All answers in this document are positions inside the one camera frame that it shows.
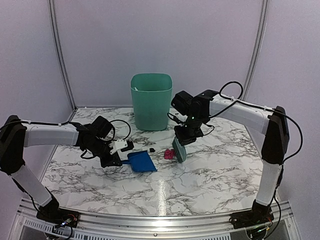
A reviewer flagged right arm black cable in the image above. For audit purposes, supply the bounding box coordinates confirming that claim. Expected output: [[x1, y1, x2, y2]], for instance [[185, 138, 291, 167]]
[[166, 80, 304, 166]]

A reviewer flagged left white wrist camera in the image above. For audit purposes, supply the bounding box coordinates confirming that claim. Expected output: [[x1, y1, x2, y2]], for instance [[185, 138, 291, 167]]
[[108, 140, 134, 155]]

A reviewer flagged blue plastic dustpan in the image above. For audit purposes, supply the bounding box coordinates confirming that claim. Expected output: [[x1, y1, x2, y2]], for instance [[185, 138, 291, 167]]
[[121, 150, 157, 173]]

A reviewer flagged pink paper scrap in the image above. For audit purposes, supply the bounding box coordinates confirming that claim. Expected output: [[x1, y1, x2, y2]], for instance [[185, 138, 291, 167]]
[[164, 148, 176, 160]]

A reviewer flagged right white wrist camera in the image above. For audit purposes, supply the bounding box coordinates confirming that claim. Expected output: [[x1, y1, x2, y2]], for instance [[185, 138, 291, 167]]
[[166, 112, 185, 125]]

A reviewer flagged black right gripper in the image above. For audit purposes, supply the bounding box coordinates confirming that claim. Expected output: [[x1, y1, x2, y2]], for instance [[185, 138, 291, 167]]
[[173, 113, 206, 146]]

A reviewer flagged aluminium front frame rail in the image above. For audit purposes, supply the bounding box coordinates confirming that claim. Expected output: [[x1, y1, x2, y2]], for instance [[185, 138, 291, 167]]
[[8, 198, 301, 240]]

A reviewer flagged right aluminium corner post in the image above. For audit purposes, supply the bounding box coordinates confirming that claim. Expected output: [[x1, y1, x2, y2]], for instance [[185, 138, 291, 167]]
[[240, 0, 270, 100]]

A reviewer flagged green plastic waste bin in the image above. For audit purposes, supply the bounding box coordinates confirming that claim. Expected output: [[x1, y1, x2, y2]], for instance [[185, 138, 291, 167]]
[[130, 73, 173, 132]]

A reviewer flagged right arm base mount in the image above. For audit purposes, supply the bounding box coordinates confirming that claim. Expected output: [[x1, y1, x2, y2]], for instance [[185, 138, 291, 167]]
[[229, 210, 275, 229]]

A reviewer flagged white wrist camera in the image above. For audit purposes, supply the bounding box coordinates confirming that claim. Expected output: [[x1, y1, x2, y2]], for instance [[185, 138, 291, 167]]
[[108, 140, 134, 155], [166, 112, 185, 125]]

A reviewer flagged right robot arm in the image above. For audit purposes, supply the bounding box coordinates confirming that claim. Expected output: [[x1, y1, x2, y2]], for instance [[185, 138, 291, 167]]
[[171, 90, 290, 228]]

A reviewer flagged light green hand brush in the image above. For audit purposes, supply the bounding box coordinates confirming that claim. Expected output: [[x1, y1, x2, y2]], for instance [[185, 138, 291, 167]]
[[172, 137, 187, 163]]

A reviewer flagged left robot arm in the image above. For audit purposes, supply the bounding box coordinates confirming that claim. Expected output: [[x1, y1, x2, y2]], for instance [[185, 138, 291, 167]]
[[0, 115, 123, 224]]

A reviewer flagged aluminium corner post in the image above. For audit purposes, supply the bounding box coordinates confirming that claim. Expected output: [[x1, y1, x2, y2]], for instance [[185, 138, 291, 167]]
[[47, 0, 77, 112], [240, 0, 270, 100]]

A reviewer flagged left aluminium corner post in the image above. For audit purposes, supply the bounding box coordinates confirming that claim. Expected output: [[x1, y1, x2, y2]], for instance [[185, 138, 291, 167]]
[[47, 0, 77, 112]]

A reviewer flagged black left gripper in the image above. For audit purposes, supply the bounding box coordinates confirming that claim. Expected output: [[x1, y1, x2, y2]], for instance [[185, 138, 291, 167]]
[[85, 137, 122, 169]]

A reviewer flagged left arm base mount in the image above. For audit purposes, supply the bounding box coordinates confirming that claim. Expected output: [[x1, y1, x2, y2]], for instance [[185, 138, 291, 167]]
[[36, 208, 80, 228]]

